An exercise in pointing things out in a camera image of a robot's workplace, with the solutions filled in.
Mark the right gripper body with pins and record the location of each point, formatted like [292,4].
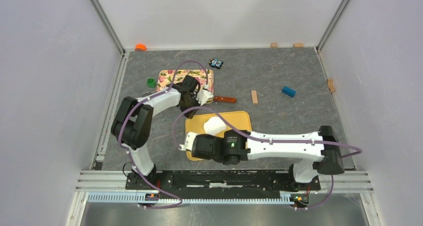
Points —
[212,136]

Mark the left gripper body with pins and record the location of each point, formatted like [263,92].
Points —
[192,103]

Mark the white dough ball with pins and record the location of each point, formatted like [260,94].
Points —
[214,126]

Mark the yellow cutting mat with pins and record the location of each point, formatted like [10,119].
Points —
[239,119]

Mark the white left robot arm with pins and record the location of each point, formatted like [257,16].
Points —
[132,123]

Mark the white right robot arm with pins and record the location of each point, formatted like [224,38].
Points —
[319,152]

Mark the floral pattern tray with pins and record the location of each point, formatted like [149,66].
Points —
[166,76]

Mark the green plastic block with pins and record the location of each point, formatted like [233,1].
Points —
[151,83]

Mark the black patterned small box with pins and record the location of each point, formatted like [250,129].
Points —
[215,63]

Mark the small wooden block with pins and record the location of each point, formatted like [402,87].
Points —
[254,97]

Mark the orange plastic cap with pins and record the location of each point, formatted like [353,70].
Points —
[140,47]

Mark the blue plastic block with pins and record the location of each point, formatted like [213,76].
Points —
[288,91]

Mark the wooden piece right edge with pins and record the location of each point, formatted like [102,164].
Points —
[330,85]

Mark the metal scraper with wooden handle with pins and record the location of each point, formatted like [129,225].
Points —
[225,99]

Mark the wooden block at back wall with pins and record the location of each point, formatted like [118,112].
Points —
[273,45]

